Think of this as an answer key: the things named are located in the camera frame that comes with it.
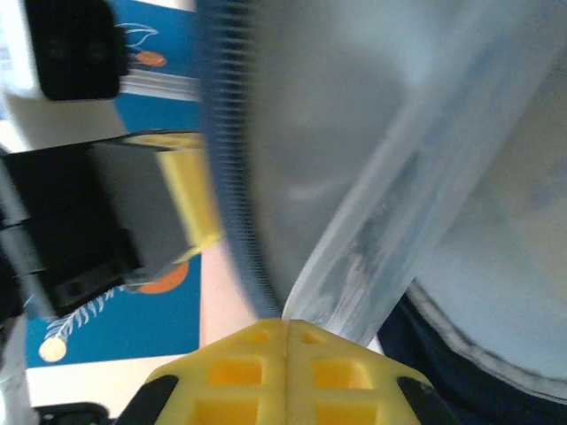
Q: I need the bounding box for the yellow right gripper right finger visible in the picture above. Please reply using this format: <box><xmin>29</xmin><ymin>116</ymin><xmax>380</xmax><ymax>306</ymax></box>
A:
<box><xmin>284</xmin><ymin>319</ymin><xmax>460</xmax><ymax>425</ymax></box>

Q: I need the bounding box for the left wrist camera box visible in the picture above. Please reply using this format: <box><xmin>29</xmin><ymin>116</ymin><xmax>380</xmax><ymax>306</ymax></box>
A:
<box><xmin>0</xmin><ymin>0</ymin><xmax>130</xmax><ymax>154</ymax></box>

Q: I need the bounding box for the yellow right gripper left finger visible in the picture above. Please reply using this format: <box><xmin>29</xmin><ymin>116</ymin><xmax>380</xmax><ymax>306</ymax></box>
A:
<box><xmin>115</xmin><ymin>319</ymin><xmax>287</xmax><ymax>425</ymax></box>

